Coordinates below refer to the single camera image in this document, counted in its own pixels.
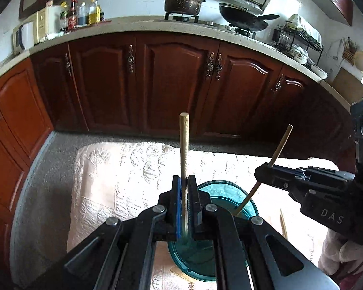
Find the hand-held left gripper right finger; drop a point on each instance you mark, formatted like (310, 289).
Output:
(191, 205)

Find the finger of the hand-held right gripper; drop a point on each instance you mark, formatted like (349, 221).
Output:
(326, 171)
(272, 176)

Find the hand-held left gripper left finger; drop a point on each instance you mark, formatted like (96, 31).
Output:
(178, 205)

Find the teal plastic chopstick holder cup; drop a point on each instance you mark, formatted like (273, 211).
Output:
(227, 191)

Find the thick pale wooden chopstick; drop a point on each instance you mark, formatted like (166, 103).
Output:
(184, 145)

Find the person's right hand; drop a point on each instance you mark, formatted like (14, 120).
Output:
(344, 253)

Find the cream embroidered tablecloth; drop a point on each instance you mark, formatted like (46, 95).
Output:
(124, 172)

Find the wooden cutting board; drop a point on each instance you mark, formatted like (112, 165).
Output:
(349, 87)

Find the white bowl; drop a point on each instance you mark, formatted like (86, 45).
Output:
(319, 72)

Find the round bamboo lid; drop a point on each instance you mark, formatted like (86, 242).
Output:
(360, 60)

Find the floral ceramic casserole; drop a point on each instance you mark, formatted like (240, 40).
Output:
(299, 55)

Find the red-brown lower kitchen cabinet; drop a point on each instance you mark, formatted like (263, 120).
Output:
(169, 81)

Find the white cloth cover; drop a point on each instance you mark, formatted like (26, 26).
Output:
(305, 28)

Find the black wok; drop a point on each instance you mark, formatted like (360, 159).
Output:
(242, 18)

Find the gas stove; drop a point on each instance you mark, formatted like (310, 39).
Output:
(205, 22)

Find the speckled stone countertop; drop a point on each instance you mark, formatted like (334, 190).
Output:
(124, 24)

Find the brown cooking pot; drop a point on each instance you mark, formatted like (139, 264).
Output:
(183, 5)

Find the small dark bottle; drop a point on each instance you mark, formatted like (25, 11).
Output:
(102, 14)

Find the yellow cooking oil bottle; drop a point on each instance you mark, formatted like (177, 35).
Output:
(93, 11)

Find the dark soy sauce bottle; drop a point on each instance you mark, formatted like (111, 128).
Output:
(82, 14)

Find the red-label sauce bottle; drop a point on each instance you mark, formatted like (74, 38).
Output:
(72, 15)

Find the small yellow-capped sauce bottle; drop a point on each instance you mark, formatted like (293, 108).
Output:
(64, 16)

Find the white canister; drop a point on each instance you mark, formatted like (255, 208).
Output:
(54, 18)

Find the cream microwave oven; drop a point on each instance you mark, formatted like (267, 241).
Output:
(39, 25)

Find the wall chopstick basket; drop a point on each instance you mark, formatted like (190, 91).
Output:
(348, 55)

